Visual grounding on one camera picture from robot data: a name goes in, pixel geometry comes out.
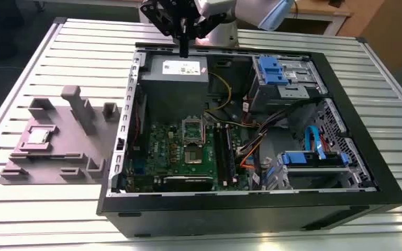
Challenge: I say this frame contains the green motherboard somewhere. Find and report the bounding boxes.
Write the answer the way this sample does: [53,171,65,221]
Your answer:
[125,121,256,193]

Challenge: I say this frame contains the silver disk bay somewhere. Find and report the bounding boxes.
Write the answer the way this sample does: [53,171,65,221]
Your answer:
[275,164,375,190]

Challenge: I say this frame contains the black RAM slot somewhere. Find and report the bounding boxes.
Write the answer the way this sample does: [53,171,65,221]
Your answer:
[223,124,239,182]
[212,124,227,185]

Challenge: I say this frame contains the silver drive cage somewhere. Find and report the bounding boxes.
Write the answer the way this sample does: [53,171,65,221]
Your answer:
[248,55,328,113]

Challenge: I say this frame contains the blue drive rail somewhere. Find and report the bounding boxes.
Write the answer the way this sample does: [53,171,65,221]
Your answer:
[259,156,279,190]

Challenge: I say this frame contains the red SATA wire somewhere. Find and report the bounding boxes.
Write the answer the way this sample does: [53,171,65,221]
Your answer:
[318,132,330,152]

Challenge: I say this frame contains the yellow wire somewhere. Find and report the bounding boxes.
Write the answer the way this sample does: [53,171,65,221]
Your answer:
[203,72,232,113]

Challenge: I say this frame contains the grey power supply unit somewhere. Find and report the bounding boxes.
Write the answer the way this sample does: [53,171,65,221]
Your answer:
[138,55,211,118]

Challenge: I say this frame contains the black PC case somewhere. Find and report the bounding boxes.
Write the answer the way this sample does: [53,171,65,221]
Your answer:
[94,41,402,238]

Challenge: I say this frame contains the orange wire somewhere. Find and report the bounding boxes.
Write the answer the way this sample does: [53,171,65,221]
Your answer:
[237,145,259,169]

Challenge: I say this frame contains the silver CPU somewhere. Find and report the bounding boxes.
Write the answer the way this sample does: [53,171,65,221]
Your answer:
[25,128,52,145]

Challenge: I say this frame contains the grey parts rack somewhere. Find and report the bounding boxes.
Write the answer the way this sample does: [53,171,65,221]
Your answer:
[0,85,124,186]

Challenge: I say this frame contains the black graphics card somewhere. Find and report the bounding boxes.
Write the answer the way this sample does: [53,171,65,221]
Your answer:
[152,174,213,193]

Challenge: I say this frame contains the blue SATA wire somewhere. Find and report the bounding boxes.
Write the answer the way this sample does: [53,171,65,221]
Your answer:
[304,125,328,161]

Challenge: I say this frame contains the CPU socket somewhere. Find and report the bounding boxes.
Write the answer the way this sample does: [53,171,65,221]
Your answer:
[181,145,207,166]

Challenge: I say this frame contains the white power supply label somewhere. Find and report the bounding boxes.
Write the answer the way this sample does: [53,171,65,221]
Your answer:
[160,60,203,76]

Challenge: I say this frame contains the thin red wire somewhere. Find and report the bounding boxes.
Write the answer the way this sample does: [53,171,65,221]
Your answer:
[133,100,142,138]

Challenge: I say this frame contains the blue drive latch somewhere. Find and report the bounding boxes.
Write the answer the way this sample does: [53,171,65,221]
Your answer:
[257,56,289,86]

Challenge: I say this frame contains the black cable bundle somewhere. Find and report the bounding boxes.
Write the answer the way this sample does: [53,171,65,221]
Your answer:
[237,97,322,156]

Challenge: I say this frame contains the locking lever wire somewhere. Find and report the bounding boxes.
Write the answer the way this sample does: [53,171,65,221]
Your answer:
[203,115,209,147]

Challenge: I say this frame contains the brown cabinet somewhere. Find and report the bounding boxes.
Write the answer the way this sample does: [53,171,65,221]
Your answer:
[338,0,402,73]

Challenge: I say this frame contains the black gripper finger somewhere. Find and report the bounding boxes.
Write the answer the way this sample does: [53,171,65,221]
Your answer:
[140,0,185,58]
[183,14,228,58]

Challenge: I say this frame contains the hard disk in blue carrier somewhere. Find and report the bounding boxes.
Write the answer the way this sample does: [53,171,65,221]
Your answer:
[277,150,348,169]

